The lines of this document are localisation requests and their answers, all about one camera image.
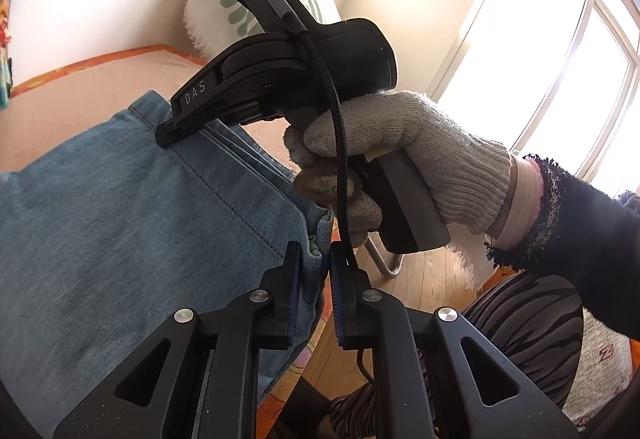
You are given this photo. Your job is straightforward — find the light blue denim jeans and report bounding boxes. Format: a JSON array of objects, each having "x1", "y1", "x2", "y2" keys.
[{"x1": 0, "y1": 89, "x2": 335, "y2": 439}]

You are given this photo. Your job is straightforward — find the right dark sleeve forearm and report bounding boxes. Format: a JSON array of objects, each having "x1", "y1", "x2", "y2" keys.
[{"x1": 487, "y1": 155, "x2": 639, "y2": 341}]

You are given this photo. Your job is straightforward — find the right white gloved hand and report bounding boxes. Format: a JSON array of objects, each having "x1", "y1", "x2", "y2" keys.
[{"x1": 283, "y1": 92, "x2": 518, "y2": 246}]

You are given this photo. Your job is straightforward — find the striped dark trousers leg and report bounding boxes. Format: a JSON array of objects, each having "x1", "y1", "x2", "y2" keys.
[{"x1": 319, "y1": 273, "x2": 584, "y2": 438}]

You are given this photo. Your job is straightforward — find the beige fleece blanket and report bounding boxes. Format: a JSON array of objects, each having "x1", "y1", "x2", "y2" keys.
[{"x1": 0, "y1": 53, "x2": 302, "y2": 175}]

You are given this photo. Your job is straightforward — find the colourful orange scarf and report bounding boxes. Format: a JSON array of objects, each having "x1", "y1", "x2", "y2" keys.
[{"x1": 0, "y1": 0, "x2": 13, "y2": 109}]

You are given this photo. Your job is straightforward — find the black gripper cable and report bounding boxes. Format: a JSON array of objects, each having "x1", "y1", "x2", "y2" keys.
[{"x1": 259, "y1": 0, "x2": 374, "y2": 385}]

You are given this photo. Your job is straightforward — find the metal chair leg frame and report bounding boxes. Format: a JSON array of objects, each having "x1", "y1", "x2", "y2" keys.
[{"x1": 363, "y1": 235, "x2": 404, "y2": 279}]

